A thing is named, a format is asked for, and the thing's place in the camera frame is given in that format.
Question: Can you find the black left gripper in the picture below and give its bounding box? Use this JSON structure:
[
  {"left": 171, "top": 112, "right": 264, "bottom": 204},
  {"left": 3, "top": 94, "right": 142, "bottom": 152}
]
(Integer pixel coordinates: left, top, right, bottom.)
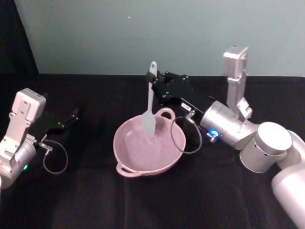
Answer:
[{"left": 30, "top": 108, "right": 80, "bottom": 142}]

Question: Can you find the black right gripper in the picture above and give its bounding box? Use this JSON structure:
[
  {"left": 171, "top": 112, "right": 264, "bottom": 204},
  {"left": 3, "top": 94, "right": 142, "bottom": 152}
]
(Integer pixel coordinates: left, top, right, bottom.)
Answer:
[{"left": 145, "top": 70, "right": 216, "bottom": 115}]

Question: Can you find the grey silicone spatula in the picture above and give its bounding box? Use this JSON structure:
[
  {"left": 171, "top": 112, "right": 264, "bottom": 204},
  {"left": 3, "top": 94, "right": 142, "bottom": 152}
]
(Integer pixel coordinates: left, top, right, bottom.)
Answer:
[{"left": 142, "top": 61, "right": 159, "bottom": 138}]

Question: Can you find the black hanging curtain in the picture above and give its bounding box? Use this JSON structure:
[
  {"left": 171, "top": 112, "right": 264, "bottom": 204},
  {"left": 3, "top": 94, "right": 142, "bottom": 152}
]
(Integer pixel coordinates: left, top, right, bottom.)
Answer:
[{"left": 0, "top": 0, "right": 40, "bottom": 75}]

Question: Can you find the black table cloth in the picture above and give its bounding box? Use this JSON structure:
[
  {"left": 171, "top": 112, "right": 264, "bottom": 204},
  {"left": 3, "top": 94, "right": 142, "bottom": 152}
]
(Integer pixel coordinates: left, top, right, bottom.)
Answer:
[{"left": 0, "top": 72, "right": 305, "bottom": 229}]

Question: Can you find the thin dark left gripper cable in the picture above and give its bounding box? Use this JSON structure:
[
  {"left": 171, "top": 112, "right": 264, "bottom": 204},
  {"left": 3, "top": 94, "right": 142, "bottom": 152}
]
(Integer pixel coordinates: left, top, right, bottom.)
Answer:
[{"left": 39, "top": 140, "right": 69, "bottom": 174}]

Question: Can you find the thin dark gripper cable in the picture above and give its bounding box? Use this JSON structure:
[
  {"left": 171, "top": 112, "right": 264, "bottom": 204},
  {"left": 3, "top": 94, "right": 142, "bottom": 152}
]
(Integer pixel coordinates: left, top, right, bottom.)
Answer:
[
  {"left": 171, "top": 110, "right": 203, "bottom": 154},
  {"left": 39, "top": 140, "right": 69, "bottom": 174}
]

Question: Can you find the thin dark right gripper cable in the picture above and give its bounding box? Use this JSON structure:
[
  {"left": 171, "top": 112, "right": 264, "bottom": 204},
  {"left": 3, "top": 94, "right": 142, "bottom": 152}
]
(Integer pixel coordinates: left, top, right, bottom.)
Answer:
[{"left": 171, "top": 110, "right": 203, "bottom": 154}]

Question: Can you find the pink two-handled bowl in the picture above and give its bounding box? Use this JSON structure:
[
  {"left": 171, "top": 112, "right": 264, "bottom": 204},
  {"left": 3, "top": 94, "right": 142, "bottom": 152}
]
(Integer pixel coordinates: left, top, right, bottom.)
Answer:
[{"left": 113, "top": 107, "right": 187, "bottom": 178}]

